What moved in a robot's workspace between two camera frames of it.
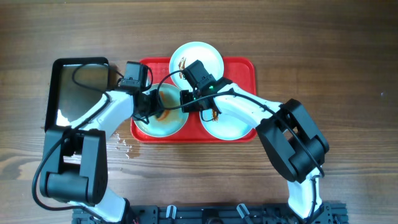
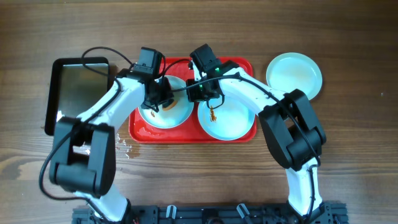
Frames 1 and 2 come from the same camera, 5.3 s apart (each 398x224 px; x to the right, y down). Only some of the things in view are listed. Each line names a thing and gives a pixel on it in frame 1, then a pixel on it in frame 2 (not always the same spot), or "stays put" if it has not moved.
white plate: [189, 52] to [166, 119]
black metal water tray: [76, 86] stays put
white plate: [171, 121] to [291, 71]
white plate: [226, 127] stays put
